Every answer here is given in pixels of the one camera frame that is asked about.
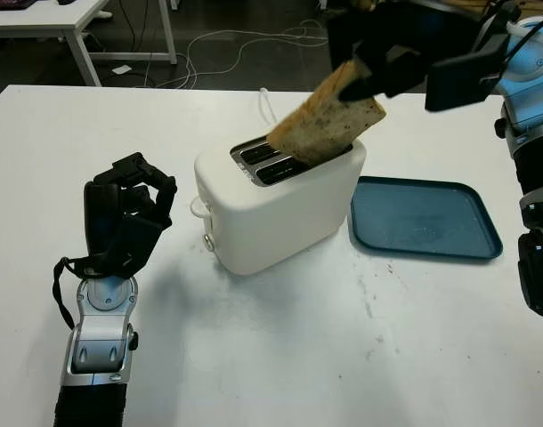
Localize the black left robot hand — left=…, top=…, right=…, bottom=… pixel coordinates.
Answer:
left=83, top=151, right=179, bottom=268

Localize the blue plastic tray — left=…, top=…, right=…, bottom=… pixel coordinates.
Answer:
left=350, top=175, right=505, bottom=267

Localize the white cable on floor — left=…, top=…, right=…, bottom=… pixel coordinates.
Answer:
left=158, top=24, right=330, bottom=90

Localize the white toaster lever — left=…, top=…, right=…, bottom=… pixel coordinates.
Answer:
left=190, top=197, right=213, bottom=220

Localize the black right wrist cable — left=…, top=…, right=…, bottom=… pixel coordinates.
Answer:
left=475, top=0, right=543, bottom=84

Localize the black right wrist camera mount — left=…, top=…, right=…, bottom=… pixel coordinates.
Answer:
left=424, top=33, right=511, bottom=113

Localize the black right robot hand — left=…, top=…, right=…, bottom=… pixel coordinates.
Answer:
left=327, top=8, right=434, bottom=102

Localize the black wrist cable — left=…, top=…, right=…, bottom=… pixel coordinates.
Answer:
left=475, top=0, right=543, bottom=84
left=52, top=256, right=104, bottom=331

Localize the slice of brown bread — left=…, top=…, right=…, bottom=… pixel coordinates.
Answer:
left=265, top=60, right=387, bottom=166

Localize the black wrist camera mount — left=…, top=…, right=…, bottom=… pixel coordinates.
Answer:
left=104, top=215, right=163, bottom=279
left=424, top=33, right=511, bottom=113

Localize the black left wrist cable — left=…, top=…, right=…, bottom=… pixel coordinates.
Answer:
left=52, top=256, right=104, bottom=331

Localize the white toaster power cord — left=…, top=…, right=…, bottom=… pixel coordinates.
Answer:
left=257, top=87, right=280, bottom=128

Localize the white two-slot toaster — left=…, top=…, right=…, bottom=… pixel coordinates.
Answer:
left=193, top=133, right=369, bottom=278

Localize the white office desk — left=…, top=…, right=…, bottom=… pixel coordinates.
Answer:
left=0, top=0, right=178, bottom=88

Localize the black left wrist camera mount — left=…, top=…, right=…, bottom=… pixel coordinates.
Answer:
left=104, top=215, right=163, bottom=279

